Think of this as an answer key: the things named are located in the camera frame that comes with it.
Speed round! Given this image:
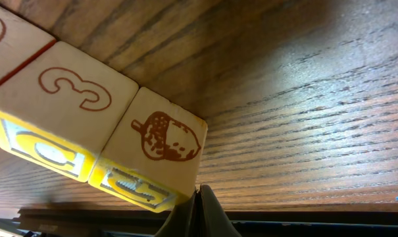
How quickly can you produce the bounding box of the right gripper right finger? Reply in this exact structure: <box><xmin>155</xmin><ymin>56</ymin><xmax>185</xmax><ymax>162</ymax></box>
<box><xmin>200</xmin><ymin>184</ymin><xmax>241</xmax><ymax>237</ymax></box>

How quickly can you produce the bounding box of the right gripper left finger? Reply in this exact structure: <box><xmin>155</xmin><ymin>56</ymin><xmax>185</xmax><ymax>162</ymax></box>
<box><xmin>155</xmin><ymin>191</ymin><xmax>199</xmax><ymax>237</ymax></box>

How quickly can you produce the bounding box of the acorn picture wooden block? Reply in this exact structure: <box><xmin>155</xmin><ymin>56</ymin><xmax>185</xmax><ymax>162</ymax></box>
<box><xmin>88</xmin><ymin>87</ymin><xmax>208</xmax><ymax>213</ymax></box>

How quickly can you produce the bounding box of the plain cream wooden block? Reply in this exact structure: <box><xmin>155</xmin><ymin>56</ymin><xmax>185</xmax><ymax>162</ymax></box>
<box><xmin>0</xmin><ymin>41</ymin><xmax>139</xmax><ymax>182</ymax></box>

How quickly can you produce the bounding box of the red edged picture block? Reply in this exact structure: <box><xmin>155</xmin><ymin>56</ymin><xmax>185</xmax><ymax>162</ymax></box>
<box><xmin>0</xmin><ymin>1</ymin><xmax>57</xmax><ymax>148</ymax></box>

